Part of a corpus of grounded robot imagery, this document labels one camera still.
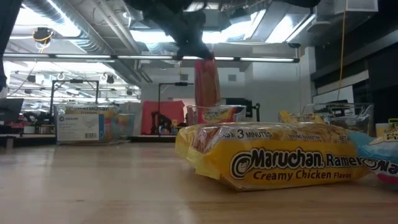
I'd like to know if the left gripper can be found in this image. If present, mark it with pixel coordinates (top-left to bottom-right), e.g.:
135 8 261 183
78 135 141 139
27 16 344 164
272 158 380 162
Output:
169 9 215 60

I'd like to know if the clear plastic bin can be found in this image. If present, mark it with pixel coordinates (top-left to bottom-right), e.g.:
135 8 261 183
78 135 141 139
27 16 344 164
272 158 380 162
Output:
185 104 248 126
277 101 375 135

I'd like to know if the yellow creamy chicken ramen pack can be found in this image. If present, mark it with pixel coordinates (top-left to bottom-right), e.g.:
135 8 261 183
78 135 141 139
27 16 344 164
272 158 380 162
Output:
174 121 371 192
277 109 326 125

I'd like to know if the blue ramen pack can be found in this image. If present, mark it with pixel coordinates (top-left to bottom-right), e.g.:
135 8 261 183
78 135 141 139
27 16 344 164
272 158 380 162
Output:
348 125 398 189

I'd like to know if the LED light bar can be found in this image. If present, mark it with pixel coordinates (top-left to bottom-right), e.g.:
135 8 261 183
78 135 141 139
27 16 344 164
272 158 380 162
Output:
0 53 301 63

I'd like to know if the red cover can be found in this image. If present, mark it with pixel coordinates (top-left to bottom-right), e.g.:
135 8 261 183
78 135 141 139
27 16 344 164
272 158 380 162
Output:
140 100 187 136

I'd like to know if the black device on stand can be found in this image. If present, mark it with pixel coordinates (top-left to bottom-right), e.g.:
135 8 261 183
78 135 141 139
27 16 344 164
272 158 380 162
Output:
225 97 261 123

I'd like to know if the clear bin with white label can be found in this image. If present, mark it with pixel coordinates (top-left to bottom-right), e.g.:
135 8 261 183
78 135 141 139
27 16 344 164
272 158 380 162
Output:
52 103 137 146

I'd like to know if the yellow container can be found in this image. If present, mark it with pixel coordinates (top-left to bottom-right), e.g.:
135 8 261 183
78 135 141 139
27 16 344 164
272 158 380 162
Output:
375 122 393 136

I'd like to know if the black monitor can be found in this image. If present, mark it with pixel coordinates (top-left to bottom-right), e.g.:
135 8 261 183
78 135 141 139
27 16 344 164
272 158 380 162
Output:
0 97 25 125

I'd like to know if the black stand frame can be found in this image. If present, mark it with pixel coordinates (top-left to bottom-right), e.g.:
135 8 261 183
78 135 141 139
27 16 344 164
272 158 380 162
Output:
157 81 196 121
49 78 101 108

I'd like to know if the silver ventilation duct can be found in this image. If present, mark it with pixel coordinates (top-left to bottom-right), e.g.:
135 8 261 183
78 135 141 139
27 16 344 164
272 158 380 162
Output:
18 0 147 88

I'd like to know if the yellow cord reel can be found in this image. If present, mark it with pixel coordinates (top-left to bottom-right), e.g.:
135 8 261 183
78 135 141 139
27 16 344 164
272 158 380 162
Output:
32 26 54 45

